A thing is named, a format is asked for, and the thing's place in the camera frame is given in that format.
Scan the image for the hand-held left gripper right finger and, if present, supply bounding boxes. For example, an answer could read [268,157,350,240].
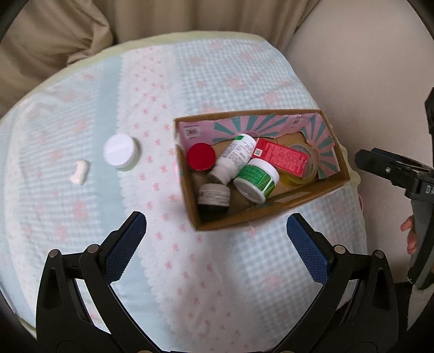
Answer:
[286,213,407,353]

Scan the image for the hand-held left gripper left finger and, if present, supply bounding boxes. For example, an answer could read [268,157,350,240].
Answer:
[36,211,150,353]

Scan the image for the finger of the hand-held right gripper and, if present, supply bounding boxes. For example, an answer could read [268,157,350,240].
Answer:
[425,87,434,146]
[355,148,434,197]

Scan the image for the clear tape roll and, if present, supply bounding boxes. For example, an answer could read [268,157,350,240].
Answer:
[280,143,321,185]

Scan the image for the green label white jar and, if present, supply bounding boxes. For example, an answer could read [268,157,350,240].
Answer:
[233,159,280,204]

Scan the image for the red carton box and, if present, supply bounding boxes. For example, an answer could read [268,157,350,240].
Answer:
[251,137,314,178]

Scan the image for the patterned cardboard box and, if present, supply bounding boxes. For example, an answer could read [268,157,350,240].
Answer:
[174,109,351,231]

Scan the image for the plain white jar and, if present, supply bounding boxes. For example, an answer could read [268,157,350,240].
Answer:
[103,135,141,171]

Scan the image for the small black jar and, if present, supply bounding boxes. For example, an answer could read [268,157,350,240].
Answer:
[197,183,230,214]

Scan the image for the white pill bottle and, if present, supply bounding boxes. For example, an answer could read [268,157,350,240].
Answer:
[208,134,257,185]

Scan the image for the red lid jar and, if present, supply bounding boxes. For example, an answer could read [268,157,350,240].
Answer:
[187,143,216,171]

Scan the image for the person's right hand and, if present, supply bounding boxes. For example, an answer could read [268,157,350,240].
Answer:
[401,216,418,254]

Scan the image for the pale blue checked blanket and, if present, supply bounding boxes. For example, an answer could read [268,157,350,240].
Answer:
[0,32,368,343]

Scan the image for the small white plastic piece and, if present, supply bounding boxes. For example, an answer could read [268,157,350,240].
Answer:
[70,160,89,185]

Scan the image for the beige curtain panel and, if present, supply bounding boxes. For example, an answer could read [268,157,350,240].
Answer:
[112,0,326,51]
[0,0,116,112]

